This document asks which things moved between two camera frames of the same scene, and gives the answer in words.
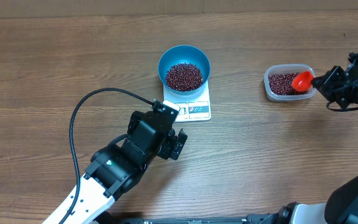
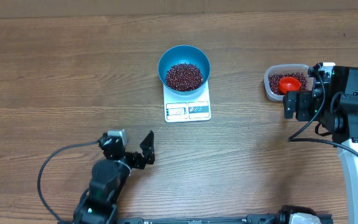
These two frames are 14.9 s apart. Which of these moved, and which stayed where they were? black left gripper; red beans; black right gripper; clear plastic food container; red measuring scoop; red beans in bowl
Moved: black left gripper; black right gripper; red measuring scoop
Stayed: clear plastic food container; red beans; red beans in bowl
